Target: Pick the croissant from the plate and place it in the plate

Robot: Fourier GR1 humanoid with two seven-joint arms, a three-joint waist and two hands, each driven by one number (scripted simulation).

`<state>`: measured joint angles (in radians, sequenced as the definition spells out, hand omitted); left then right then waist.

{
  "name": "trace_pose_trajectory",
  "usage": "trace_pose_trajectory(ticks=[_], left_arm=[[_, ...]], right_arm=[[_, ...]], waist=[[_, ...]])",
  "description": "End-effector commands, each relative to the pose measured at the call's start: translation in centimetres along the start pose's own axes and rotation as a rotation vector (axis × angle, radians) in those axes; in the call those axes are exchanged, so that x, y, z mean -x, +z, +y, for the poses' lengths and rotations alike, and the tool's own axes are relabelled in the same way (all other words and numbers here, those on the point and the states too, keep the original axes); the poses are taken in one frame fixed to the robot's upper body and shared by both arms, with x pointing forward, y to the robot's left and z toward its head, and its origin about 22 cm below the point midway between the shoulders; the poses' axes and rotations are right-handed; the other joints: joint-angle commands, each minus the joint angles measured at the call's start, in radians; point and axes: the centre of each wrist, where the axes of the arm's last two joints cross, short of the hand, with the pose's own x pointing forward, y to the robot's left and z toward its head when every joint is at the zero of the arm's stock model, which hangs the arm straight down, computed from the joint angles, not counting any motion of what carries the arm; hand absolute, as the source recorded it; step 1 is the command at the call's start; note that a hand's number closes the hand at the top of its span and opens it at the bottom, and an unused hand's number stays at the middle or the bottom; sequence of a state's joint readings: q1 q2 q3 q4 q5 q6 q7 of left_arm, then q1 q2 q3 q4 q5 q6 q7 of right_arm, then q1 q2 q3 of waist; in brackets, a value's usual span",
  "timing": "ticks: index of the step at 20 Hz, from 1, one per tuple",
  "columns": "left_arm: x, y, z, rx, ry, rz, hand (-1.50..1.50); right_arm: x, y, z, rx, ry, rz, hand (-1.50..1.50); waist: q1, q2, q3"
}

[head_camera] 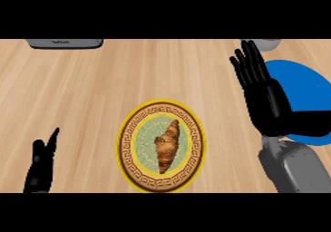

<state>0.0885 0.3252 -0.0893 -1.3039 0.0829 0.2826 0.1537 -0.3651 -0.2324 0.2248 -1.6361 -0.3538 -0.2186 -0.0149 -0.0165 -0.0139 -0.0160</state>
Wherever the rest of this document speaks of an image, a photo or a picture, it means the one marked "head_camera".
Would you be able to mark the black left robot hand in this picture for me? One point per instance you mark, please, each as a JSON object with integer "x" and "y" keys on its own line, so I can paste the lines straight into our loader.
{"x": 40, "y": 169}

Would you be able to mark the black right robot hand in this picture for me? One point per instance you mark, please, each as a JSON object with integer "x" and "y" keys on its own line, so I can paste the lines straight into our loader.
{"x": 268, "y": 102}

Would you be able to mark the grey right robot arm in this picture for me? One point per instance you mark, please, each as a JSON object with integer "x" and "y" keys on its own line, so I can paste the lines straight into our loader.
{"x": 293, "y": 169}

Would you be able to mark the blue plate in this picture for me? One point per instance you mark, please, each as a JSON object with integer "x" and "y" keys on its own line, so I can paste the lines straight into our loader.
{"x": 306, "y": 87}

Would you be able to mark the yellow brown patterned plate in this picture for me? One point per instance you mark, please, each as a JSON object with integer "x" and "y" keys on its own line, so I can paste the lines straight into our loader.
{"x": 141, "y": 151}

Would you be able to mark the brown croissant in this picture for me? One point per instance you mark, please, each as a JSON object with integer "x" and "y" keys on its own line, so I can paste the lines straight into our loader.
{"x": 167, "y": 146}

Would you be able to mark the grey bowl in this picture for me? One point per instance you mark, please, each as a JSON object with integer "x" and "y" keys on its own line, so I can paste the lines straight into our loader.
{"x": 268, "y": 44}

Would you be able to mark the grey appliance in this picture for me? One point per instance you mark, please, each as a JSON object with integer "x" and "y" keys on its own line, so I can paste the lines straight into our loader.
{"x": 64, "y": 43}

